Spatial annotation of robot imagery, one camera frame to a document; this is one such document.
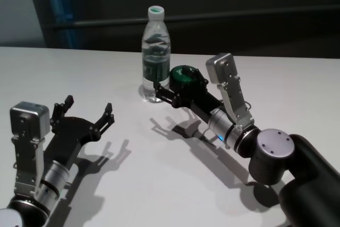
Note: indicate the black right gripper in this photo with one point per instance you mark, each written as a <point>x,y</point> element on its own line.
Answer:
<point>199,100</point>

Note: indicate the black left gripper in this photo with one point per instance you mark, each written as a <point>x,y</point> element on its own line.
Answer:
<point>69,134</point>

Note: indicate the clear water bottle green label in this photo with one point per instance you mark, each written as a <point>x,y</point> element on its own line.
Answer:
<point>156,62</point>

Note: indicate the green YES push button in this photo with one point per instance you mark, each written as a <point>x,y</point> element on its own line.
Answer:
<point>180,79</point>

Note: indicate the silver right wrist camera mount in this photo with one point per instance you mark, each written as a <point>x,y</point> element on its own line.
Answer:
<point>225,78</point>

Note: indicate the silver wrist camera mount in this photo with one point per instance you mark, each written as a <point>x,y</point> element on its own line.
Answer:
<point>29,120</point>
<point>225,78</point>

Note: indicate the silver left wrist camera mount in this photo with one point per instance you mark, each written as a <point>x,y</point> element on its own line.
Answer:
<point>29,120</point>

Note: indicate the grey wall handrail bar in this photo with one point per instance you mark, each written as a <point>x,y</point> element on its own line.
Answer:
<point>111,22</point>

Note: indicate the blue window frame strip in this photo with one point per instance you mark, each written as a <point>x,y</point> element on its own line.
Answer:
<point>66,11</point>

